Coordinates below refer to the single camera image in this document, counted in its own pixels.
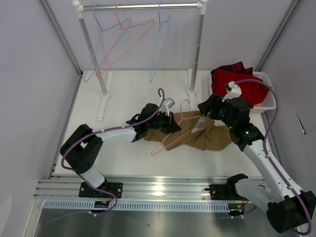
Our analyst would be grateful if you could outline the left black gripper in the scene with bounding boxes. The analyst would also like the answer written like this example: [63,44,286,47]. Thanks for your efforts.
[146,110,180,134]

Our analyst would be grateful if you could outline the metal clothes rack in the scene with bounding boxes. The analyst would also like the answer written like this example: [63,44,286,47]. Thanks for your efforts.
[72,0,207,121]

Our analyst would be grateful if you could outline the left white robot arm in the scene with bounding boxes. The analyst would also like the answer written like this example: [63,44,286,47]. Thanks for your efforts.
[60,103,181,198]

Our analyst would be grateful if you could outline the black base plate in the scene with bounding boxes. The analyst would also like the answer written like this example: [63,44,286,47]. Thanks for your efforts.
[79,182,123,198]
[204,184,243,201]

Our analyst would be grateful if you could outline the blue wire hanger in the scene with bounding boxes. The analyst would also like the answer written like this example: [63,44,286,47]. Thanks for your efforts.
[149,2,171,83]
[83,3,131,82]

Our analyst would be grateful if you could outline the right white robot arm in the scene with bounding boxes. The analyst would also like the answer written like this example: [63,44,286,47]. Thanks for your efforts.
[197,94,316,235]

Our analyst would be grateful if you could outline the tan brown skirt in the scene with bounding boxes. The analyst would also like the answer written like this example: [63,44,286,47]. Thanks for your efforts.
[144,111,232,151]

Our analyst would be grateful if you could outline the red folded garment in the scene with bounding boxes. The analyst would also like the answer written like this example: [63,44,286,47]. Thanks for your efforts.
[211,61,269,107]

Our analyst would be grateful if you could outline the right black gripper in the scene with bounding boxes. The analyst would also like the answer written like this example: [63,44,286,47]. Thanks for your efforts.
[197,94,235,129]

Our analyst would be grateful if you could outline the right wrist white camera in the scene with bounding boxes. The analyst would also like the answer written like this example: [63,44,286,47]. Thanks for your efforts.
[222,81,241,102]

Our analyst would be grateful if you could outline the white plastic basket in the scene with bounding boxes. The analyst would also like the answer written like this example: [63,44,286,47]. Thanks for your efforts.
[208,71,277,114]

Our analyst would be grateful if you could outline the right blue wire hanger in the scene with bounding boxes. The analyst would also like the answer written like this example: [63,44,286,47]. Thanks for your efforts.
[149,2,171,83]

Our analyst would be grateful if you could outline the pink wire hanger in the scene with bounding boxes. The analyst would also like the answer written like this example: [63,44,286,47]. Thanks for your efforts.
[150,99,204,157]
[95,2,156,77]

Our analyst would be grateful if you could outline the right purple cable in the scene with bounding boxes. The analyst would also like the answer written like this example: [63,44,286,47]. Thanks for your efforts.
[231,79,313,235]

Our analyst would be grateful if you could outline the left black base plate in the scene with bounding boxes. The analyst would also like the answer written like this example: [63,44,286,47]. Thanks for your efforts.
[79,182,123,198]

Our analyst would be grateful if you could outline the purple cable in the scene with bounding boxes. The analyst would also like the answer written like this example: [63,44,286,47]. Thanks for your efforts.
[45,88,166,223]
[231,79,313,235]

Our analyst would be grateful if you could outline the aluminium mounting rail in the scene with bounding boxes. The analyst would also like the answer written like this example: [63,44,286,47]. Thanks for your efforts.
[34,174,302,204]

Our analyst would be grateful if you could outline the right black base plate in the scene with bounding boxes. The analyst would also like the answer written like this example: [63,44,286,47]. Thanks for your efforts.
[204,184,243,201]

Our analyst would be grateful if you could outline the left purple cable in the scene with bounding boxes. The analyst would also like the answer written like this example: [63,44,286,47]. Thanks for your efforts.
[45,88,166,223]

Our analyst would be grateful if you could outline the white slotted cable duct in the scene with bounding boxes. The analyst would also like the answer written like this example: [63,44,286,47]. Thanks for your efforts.
[43,199,230,213]

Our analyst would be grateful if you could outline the leftmost blue wire hanger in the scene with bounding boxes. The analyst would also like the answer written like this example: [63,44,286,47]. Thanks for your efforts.
[83,3,131,82]

